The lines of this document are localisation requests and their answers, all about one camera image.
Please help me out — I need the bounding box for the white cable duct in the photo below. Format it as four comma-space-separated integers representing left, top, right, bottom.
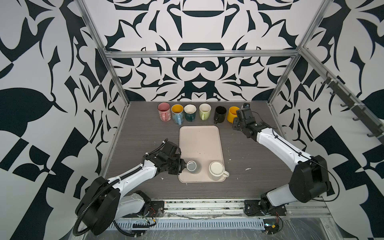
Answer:
117, 219, 265, 231

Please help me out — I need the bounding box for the grey mug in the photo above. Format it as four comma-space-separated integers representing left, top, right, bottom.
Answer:
186, 160, 202, 175

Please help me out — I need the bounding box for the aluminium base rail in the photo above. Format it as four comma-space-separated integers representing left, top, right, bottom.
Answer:
119, 196, 331, 221

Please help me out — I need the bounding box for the white mug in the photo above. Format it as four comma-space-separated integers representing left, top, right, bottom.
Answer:
209, 161, 230, 181

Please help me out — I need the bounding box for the light blue mug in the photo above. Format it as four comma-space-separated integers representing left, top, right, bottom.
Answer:
171, 104, 184, 126

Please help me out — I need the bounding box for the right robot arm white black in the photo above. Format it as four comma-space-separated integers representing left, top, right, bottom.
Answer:
232, 118, 334, 214

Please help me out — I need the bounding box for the green light controller board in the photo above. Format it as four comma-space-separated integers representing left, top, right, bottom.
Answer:
263, 219, 284, 236

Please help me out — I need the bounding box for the pink floral mug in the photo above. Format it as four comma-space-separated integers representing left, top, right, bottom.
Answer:
158, 103, 172, 122

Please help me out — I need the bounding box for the wall hook rail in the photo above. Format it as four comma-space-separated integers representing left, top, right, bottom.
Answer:
320, 72, 384, 145

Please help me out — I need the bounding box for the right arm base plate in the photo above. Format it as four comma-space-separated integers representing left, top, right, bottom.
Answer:
244, 199, 287, 217

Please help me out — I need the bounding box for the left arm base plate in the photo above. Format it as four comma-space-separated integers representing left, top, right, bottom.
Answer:
147, 201, 165, 218

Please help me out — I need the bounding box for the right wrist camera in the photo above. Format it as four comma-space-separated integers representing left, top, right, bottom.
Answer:
237, 103, 254, 121

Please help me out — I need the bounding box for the light green mug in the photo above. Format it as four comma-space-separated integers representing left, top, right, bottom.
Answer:
199, 103, 212, 121

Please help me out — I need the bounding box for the beige serving tray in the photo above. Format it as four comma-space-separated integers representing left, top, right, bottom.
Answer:
179, 126, 226, 184

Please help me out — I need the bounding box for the yellow mug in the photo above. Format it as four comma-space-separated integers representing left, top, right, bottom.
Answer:
227, 106, 240, 124

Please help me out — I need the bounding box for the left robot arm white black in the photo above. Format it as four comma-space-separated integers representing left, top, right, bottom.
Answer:
73, 140, 187, 236

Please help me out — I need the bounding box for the dark green mug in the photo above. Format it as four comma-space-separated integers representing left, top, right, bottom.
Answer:
184, 104, 197, 122

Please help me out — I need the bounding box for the black mug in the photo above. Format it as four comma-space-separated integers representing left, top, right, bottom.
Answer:
214, 106, 227, 125

